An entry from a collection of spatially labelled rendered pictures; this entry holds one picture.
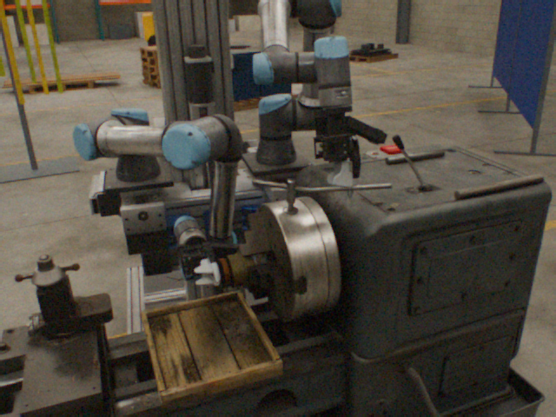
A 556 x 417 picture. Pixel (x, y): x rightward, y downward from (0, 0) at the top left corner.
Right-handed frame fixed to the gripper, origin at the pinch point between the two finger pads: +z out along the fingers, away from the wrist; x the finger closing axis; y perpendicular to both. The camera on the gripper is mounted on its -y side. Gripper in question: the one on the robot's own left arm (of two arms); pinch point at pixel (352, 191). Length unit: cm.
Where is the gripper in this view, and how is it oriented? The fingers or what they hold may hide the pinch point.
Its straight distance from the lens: 122.4
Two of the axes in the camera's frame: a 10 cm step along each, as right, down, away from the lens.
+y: -9.3, 1.7, -3.2
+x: 3.5, 1.5, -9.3
